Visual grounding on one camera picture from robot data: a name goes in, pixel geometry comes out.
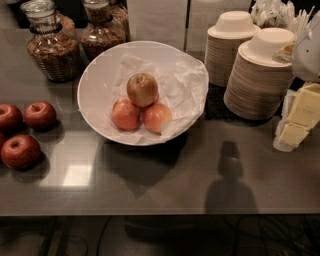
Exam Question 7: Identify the white bowl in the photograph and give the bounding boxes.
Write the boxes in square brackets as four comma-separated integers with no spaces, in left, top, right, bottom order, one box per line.
[76,40,210,147]

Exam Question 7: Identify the left bowl apple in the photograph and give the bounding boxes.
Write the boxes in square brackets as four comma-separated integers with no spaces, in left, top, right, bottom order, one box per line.
[111,98,140,131]

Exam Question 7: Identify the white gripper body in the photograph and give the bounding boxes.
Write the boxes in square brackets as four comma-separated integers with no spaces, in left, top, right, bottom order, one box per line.
[292,10,320,82]

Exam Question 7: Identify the left glass cereal jar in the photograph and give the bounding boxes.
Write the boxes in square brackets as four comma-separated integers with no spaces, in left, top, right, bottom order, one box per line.
[20,0,80,82]

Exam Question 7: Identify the red apple far left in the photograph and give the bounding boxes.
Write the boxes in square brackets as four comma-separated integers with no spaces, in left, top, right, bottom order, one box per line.
[0,104,23,132]

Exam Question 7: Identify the yellow-red apple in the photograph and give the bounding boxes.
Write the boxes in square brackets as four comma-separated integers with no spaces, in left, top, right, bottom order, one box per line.
[127,73,159,107]

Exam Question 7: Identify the stack paper bowls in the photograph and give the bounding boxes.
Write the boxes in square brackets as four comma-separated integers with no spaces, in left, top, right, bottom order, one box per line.
[204,11,259,87]
[223,28,295,120]

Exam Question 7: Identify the red apple lower table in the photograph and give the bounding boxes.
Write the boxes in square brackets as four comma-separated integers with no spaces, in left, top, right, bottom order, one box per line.
[1,135,41,170]

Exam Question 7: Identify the red apple at edge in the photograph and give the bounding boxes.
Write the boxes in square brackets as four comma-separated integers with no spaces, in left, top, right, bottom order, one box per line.
[0,132,6,151]

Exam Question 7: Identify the red apple upper table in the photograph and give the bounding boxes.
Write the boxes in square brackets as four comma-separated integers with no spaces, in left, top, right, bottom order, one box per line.
[23,101,57,131]

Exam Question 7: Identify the white paper liner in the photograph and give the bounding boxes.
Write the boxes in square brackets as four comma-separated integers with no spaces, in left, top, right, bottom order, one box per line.
[78,53,209,145]

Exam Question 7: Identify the white box left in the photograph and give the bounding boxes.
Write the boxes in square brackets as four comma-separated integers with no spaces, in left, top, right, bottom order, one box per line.
[126,0,188,50]

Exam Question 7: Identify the back glass cereal jar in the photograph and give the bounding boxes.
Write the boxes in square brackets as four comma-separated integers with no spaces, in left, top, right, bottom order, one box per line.
[109,0,130,41]

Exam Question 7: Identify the right glass cereal jar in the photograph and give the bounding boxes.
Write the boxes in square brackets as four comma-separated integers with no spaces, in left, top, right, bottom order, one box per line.
[79,0,126,61]

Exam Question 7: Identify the front stack paper bowls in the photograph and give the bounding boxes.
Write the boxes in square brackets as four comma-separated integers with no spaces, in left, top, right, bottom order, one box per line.
[223,28,295,120]

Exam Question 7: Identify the bowl apple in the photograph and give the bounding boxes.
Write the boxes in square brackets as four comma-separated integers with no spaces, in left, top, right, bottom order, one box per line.
[142,103,172,134]
[111,98,140,131]

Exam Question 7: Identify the right bowl apple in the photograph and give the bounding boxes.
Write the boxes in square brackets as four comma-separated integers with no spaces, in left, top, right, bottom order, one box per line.
[142,103,172,134]

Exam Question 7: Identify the glass cereal jar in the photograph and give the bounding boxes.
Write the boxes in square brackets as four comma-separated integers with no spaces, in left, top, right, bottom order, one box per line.
[109,0,130,41]
[20,0,80,82]
[79,0,126,61]

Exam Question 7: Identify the white plastic cutlery bundle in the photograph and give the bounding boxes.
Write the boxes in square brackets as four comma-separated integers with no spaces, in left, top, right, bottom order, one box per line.
[250,0,315,37]

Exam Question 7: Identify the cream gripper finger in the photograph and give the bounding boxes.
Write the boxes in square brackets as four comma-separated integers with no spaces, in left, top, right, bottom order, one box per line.
[288,83,320,129]
[273,90,309,152]

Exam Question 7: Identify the red apple table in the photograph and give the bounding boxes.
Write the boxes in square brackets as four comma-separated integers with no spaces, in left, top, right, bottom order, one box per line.
[23,101,57,131]
[1,135,41,170]

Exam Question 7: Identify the back stack paper bowls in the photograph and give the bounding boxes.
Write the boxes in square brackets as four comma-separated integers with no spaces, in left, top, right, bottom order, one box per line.
[204,11,259,87]

